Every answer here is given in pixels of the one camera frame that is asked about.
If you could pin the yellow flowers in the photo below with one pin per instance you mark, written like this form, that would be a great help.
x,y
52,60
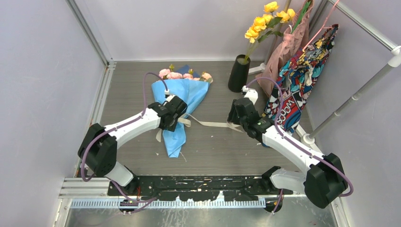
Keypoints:
x,y
265,26

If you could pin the white metal clothes rack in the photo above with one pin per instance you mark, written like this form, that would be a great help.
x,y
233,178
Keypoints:
x,y
355,109

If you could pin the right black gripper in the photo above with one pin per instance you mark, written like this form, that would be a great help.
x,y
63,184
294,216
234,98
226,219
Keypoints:
x,y
232,115

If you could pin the colourful cartoon print garment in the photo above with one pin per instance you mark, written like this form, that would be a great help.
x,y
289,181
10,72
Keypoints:
x,y
297,78

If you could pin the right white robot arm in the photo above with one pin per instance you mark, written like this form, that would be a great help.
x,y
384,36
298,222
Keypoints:
x,y
321,177

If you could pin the cream ribbon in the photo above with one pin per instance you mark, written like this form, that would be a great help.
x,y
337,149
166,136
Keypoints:
x,y
188,123

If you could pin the white slotted cable duct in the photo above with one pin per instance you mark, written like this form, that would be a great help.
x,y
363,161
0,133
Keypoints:
x,y
119,203

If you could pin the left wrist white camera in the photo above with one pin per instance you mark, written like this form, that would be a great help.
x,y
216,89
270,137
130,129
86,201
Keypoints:
x,y
168,95

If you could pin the black vase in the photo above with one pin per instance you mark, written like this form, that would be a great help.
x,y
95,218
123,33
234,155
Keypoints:
x,y
239,73

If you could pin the pink clothes hanger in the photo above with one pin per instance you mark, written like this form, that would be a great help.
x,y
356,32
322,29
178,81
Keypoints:
x,y
323,25

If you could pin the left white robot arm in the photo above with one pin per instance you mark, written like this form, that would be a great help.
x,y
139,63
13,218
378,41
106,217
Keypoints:
x,y
99,147

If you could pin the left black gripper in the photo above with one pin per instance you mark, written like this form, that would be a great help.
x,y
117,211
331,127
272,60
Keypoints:
x,y
170,128

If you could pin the pink garment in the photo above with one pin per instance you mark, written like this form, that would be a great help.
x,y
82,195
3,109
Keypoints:
x,y
285,50

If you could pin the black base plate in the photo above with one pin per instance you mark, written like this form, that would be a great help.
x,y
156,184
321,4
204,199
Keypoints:
x,y
202,188

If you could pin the green clothes hanger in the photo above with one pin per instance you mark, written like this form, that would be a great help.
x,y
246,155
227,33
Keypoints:
x,y
303,11

